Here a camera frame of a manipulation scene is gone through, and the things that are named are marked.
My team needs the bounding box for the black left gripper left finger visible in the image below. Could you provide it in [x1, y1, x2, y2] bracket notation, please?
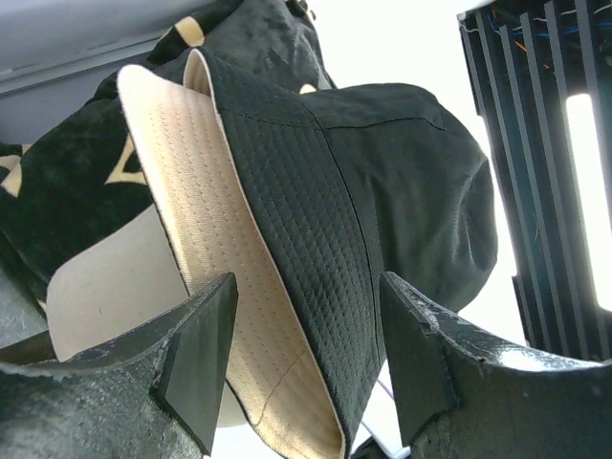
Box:
[1, 273, 238, 458]

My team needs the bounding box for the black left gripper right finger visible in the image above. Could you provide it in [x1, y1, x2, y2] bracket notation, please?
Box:
[380, 273, 611, 458]

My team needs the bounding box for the cream bucket hat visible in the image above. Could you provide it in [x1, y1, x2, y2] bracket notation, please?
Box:
[117, 51, 347, 458]

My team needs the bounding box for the black bucket hat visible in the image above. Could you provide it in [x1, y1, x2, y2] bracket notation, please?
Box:
[204, 53, 497, 441]

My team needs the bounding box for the black floral blanket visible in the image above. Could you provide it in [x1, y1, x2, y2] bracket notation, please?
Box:
[1, 1, 334, 307]

